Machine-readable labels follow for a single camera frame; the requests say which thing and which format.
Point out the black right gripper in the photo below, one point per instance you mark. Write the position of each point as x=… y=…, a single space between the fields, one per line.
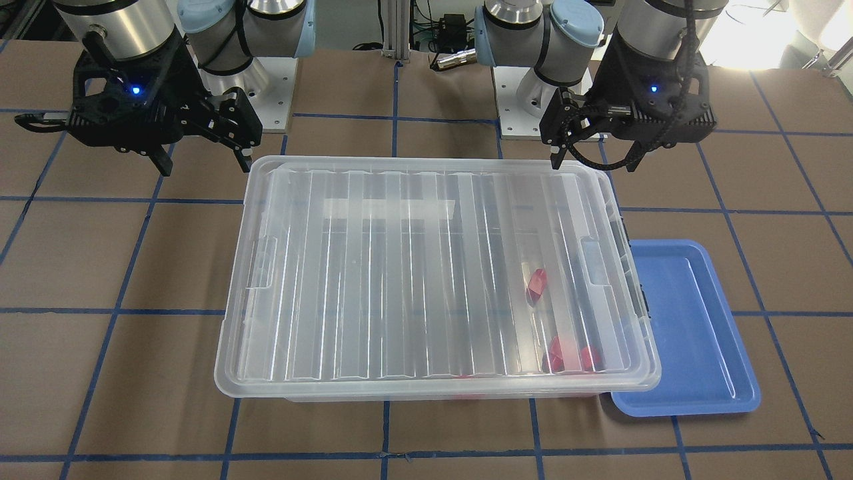
x=188 y=95

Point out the clear plastic box lid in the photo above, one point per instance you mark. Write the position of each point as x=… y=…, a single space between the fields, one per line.
x=426 y=280

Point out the clear plastic storage box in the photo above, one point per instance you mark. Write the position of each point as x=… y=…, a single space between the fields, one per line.
x=626 y=280

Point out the aluminium frame post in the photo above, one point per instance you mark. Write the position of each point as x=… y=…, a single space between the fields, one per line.
x=396 y=22

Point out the blue plastic tray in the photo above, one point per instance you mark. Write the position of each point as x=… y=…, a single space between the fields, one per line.
x=706 y=369

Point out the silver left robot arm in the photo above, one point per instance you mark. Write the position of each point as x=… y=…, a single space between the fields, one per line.
x=557 y=39

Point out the black power adapter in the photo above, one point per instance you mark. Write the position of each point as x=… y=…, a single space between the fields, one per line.
x=452 y=29

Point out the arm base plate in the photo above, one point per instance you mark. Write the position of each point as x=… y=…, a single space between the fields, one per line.
x=267 y=82
x=521 y=99

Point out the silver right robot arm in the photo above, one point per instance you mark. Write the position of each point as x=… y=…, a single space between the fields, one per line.
x=257 y=28

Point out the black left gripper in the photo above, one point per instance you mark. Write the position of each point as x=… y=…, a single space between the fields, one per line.
x=612 y=85

